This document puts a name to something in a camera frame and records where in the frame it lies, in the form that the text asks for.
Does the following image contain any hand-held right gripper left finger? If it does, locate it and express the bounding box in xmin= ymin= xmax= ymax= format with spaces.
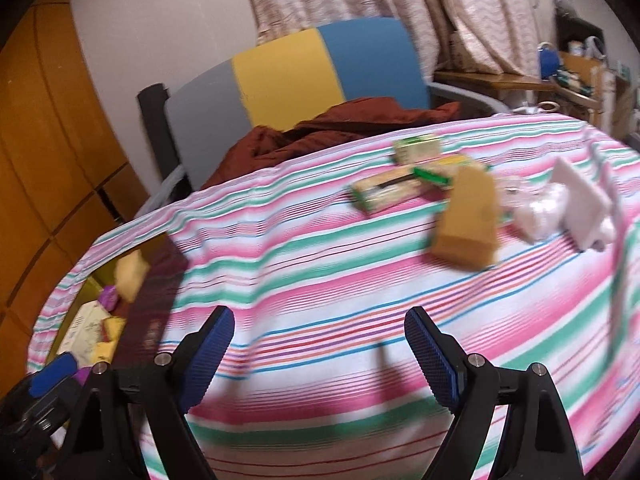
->
xmin=50 ymin=306 xmax=236 ymax=480

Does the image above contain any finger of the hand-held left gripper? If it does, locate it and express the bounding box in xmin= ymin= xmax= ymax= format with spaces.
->
xmin=27 ymin=352 xmax=79 ymax=397

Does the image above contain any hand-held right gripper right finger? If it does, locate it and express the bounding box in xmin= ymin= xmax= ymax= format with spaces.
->
xmin=404 ymin=306 xmax=585 ymax=480

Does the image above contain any gold tin box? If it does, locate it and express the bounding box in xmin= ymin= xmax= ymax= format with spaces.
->
xmin=47 ymin=234 xmax=190 ymax=376

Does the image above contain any small purple packet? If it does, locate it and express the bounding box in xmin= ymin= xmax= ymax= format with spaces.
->
xmin=97 ymin=285 xmax=121 ymax=311

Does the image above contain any yellow round patterned packet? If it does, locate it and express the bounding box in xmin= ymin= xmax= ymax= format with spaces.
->
xmin=115 ymin=250 xmax=151 ymax=303

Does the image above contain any long green-ended snack packet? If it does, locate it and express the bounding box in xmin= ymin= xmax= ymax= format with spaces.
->
xmin=350 ymin=167 xmax=436 ymax=216

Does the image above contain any clear plastic bag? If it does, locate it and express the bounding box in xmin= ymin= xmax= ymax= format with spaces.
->
xmin=500 ymin=175 xmax=571 ymax=243

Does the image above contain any white box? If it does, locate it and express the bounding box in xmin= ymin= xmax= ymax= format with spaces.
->
xmin=550 ymin=156 xmax=616 ymax=253

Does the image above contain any striped tablecloth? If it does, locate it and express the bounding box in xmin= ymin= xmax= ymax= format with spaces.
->
xmin=27 ymin=112 xmax=640 ymax=480

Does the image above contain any yellow green snack packet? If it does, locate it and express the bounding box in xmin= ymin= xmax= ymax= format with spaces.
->
xmin=412 ymin=154 xmax=491 ymax=191

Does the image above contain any small green box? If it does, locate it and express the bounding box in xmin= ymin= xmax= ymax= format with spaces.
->
xmin=392 ymin=134 xmax=443 ymax=166

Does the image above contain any wooden wardrobe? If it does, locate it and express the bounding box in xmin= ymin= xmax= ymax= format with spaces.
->
xmin=0 ymin=0 xmax=151 ymax=376

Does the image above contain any black foam roll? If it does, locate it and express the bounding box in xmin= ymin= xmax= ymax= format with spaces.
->
xmin=137 ymin=84 xmax=183 ymax=191

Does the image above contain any brown jacket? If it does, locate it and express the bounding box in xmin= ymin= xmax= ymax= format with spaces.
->
xmin=200 ymin=97 xmax=461 ymax=191

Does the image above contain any wooden side table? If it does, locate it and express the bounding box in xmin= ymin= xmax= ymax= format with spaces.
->
xmin=434 ymin=70 xmax=601 ymax=111

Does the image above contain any grey yellow blue chair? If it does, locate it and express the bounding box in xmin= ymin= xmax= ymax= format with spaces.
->
xmin=135 ymin=17 xmax=511 ymax=216

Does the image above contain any blue mug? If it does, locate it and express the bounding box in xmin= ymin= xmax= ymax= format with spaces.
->
xmin=537 ymin=42 xmax=563 ymax=81

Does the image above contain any cardboard box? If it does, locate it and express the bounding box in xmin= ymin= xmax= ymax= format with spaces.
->
xmin=557 ymin=51 xmax=618 ymax=126

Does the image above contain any black shelf unit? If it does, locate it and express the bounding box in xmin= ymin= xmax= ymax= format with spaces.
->
xmin=555 ymin=14 xmax=608 ymax=58

